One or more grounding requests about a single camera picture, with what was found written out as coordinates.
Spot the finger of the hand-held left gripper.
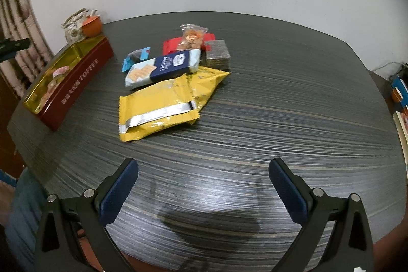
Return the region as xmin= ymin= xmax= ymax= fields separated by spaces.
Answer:
xmin=0 ymin=39 xmax=31 ymax=61

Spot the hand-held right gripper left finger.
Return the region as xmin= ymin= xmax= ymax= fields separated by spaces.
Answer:
xmin=34 ymin=158 xmax=139 ymax=272

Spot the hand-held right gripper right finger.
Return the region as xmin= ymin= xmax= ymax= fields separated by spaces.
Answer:
xmin=269 ymin=158 xmax=375 ymax=272

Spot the red tin box gold inside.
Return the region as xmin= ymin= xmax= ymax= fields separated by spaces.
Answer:
xmin=24 ymin=36 xmax=114 ymax=132

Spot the yellow snack bag silver seam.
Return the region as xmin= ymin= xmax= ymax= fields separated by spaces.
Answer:
xmin=119 ymin=74 xmax=201 ymax=143

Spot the clear packet of fried twists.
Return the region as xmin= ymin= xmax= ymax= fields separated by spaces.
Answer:
xmin=176 ymin=24 xmax=208 ymax=51

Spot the pink patterned curtain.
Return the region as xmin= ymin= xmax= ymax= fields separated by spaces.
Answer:
xmin=0 ymin=0 xmax=54 ymax=83

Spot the pink wrapped candy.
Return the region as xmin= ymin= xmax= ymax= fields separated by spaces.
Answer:
xmin=52 ymin=66 xmax=70 ymax=79

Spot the white orange snack packet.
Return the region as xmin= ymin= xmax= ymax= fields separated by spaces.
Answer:
xmin=61 ymin=8 xmax=96 ymax=45

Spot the orange cup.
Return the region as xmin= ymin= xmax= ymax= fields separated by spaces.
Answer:
xmin=81 ymin=15 xmax=103 ymax=38

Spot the blue cloth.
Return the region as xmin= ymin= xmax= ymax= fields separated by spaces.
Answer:
xmin=6 ymin=170 xmax=48 ymax=260

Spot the small blue black snack packet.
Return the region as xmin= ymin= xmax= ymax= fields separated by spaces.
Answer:
xmin=122 ymin=47 xmax=152 ymax=72

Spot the white book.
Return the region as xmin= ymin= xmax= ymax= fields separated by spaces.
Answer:
xmin=393 ymin=111 xmax=408 ymax=180

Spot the blue box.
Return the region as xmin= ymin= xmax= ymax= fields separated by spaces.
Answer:
xmin=390 ymin=76 xmax=408 ymax=107

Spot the red snack packet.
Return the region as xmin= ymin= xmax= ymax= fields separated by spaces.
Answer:
xmin=163 ymin=32 xmax=215 ymax=55

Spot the thin cable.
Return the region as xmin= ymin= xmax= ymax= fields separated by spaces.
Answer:
xmin=371 ymin=62 xmax=408 ymax=73

